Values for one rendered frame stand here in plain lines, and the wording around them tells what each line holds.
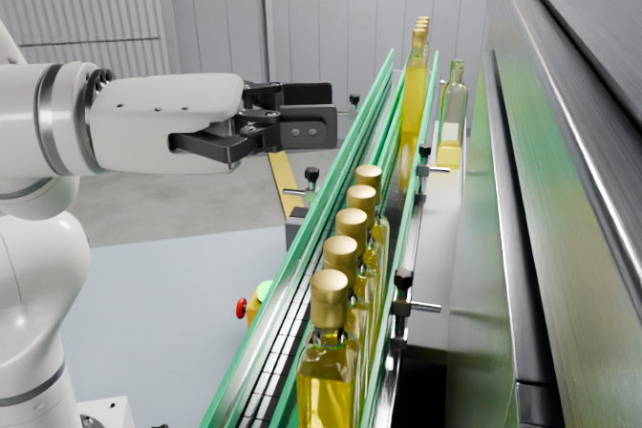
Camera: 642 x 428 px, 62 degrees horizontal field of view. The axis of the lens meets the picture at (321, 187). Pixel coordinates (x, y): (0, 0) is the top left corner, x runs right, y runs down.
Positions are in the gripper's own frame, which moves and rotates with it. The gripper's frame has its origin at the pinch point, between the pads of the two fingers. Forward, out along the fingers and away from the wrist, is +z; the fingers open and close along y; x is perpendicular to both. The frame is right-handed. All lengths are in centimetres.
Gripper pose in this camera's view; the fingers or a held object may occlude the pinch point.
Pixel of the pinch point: (310, 113)
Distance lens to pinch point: 41.4
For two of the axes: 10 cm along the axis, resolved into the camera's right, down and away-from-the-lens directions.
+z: 10.0, -0.3, 0.4
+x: -0.1, -8.8, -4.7
